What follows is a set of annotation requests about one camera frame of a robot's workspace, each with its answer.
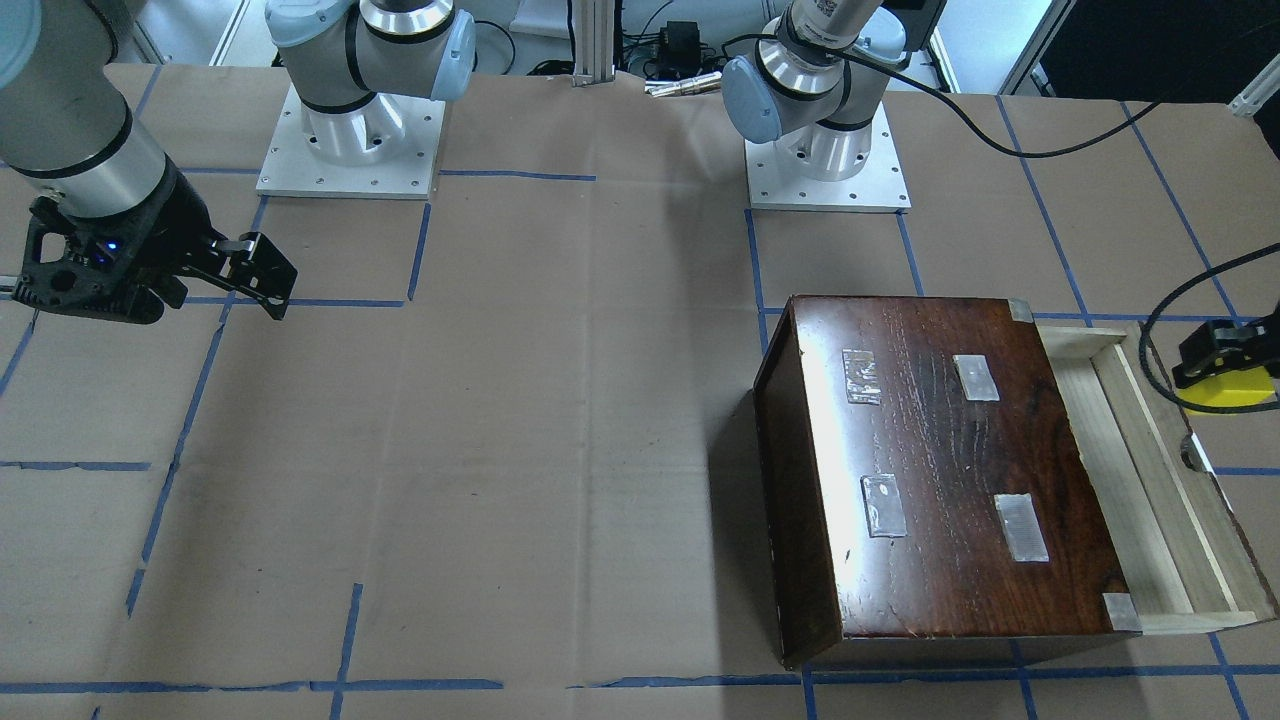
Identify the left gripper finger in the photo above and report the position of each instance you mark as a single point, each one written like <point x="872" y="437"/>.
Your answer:
<point x="1215" y="348"/>

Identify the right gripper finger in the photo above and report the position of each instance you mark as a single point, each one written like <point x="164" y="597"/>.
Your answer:
<point x="255" y="267"/>
<point x="172" y="291"/>

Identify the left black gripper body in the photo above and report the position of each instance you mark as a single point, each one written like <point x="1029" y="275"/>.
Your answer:
<point x="1228" y="347"/>

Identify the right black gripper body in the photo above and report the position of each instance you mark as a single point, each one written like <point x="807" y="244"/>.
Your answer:
<point x="182" y="228"/>

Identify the yellow block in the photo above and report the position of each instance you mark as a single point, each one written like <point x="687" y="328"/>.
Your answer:
<point x="1232" y="390"/>

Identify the light wooden drawer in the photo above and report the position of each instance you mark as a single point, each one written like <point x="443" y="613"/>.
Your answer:
<point x="1187" y="564"/>

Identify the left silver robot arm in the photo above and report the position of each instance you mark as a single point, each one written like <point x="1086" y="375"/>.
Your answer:
<point x="808" y="100"/>

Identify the dark wooden drawer cabinet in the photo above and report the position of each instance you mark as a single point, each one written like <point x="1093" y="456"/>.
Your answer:
<point x="926" y="501"/>

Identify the black power adapter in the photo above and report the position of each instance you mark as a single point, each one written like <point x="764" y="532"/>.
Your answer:
<point x="679" y="54"/>

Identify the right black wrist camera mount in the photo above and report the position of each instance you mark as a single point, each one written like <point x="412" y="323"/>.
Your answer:
<point x="86" y="267"/>

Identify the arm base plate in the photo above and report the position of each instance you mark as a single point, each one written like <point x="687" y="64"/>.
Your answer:
<point x="820" y="169"/>
<point x="384" y="150"/>

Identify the aluminium frame post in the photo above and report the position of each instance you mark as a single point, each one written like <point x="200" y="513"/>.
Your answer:
<point x="593" y="27"/>

